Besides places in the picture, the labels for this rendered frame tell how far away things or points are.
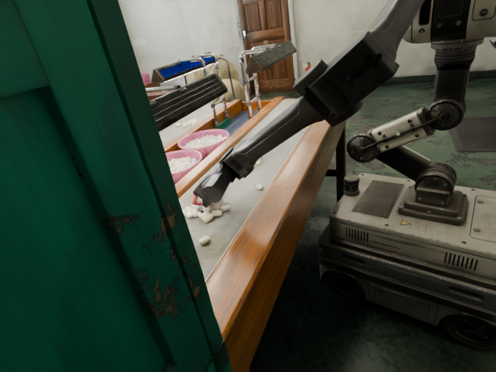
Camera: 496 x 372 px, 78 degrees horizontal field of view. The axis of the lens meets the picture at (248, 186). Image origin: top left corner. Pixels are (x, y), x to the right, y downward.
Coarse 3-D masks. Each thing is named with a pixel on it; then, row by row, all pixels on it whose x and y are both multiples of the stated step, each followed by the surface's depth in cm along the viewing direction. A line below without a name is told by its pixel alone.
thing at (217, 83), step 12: (192, 84) 97; (204, 84) 101; (216, 84) 107; (168, 96) 87; (180, 96) 90; (192, 96) 94; (204, 96) 99; (216, 96) 104; (156, 108) 81; (168, 108) 84; (180, 108) 88; (192, 108) 92; (156, 120) 79; (168, 120) 82
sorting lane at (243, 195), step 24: (264, 120) 176; (288, 144) 139; (264, 168) 120; (192, 192) 113; (240, 192) 107; (264, 192) 104; (192, 216) 98; (216, 216) 96; (240, 216) 93; (216, 240) 85; (216, 264) 76
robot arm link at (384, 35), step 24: (408, 0) 52; (384, 24) 48; (408, 24) 51; (360, 48) 46; (384, 48) 47; (336, 72) 49; (360, 72) 49; (384, 72) 47; (336, 96) 52; (360, 96) 51
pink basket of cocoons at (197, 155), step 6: (180, 150) 146; (186, 150) 145; (192, 150) 143; (168, 156) 146; (180, 156) 146; (186, 156) 146; (192, 156) 144; (198, 156) 140; (198, 162) 130; (186, 168) 125; (192, 168) 128; (174, 174) 123; (180, 174) 125; (174, 180) 126
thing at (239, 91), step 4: (224, 80) 424; (228, 80) 422; (232, 80) 421; (236, 80) 421; (228, 84) 414; (232, 84) 413; (236, 84) 414; (240, 84) 420; (228, 88) 409; (236, 88) 411; (240, 88) 421; (228, 92) 404; (236, 92) 411; (240, 92) 419; (244, 92) 433; (228, 96) 404; (232, 96) 407; (236, 96) 412; (240, 96) 421; (244, 96) 435; (216, 100) 408; (228, 100) 407; (232, 100) 409; (244, 100) 434
